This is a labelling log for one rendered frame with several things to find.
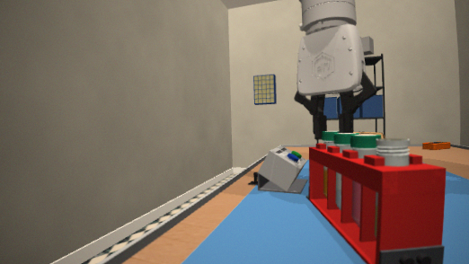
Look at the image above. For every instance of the green screw cap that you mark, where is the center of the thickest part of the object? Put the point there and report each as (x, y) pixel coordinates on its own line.
(328, 135)
(364, 141)
(343, 138)

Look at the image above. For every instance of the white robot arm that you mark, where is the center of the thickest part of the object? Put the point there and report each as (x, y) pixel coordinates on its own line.
(316, 12)

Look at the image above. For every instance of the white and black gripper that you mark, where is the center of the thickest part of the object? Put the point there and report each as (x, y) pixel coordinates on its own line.
(328, 62)

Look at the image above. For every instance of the grey button housing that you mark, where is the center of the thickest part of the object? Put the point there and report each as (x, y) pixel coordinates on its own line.
(280, 167)

